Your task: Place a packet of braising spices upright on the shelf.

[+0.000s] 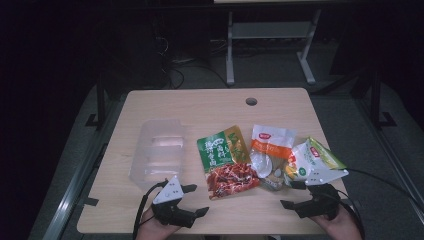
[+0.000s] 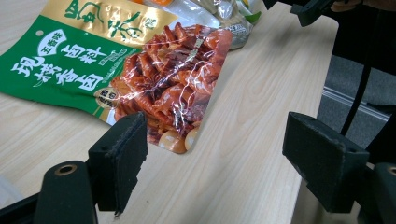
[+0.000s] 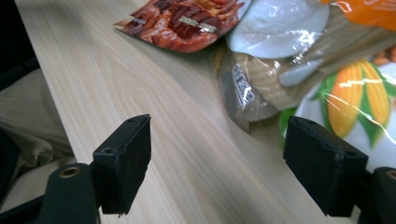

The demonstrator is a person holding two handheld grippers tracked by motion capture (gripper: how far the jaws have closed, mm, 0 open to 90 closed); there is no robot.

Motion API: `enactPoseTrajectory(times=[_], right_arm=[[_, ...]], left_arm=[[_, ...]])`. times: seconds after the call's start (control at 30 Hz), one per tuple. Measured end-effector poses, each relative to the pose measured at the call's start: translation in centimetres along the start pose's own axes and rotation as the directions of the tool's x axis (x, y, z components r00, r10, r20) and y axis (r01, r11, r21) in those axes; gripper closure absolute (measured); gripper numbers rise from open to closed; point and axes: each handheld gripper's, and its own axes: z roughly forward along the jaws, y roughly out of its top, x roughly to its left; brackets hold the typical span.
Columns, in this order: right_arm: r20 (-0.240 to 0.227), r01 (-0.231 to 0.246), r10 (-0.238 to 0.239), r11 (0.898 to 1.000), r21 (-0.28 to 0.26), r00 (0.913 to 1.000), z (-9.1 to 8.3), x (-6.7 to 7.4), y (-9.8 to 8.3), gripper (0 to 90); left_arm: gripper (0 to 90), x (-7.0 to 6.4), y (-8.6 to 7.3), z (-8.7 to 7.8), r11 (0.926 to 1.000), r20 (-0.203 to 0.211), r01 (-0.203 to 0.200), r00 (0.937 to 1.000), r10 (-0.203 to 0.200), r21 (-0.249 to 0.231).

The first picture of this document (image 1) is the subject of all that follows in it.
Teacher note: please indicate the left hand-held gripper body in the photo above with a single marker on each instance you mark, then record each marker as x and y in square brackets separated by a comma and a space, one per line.
[168, 192]

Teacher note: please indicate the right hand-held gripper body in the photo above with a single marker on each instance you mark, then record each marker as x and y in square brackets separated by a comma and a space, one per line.
[321, 200]

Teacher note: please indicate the white and green snack packet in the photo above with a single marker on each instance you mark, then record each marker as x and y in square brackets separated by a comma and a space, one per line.
[310, 156]

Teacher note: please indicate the clear plastic storage box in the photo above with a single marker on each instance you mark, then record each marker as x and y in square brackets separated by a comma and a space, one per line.
[156, 156]

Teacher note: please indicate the green and orange food packet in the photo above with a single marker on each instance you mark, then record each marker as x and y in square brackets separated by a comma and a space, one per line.
[216, 156]

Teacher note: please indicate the white and orange snack packet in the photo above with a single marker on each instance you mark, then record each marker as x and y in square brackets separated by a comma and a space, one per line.
[271, 146]

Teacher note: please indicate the person's right hand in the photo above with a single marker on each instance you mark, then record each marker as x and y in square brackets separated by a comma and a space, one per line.
[338, 228]

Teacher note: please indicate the person's left hand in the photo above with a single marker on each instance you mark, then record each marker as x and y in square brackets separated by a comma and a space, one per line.
[151, 228]

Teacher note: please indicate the black metal stand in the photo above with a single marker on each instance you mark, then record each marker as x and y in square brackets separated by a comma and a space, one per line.
[101, 103]
[376, 100]

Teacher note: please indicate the black table edge bracket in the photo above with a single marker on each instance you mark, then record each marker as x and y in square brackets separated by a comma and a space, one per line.
[90, 201]

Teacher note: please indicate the aluminium floor rail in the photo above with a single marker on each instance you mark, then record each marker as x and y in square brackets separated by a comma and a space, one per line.
[398, 166]
[66, 200]

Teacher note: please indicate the white metal desk frame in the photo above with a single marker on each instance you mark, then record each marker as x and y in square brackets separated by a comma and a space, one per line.
[270, 30]

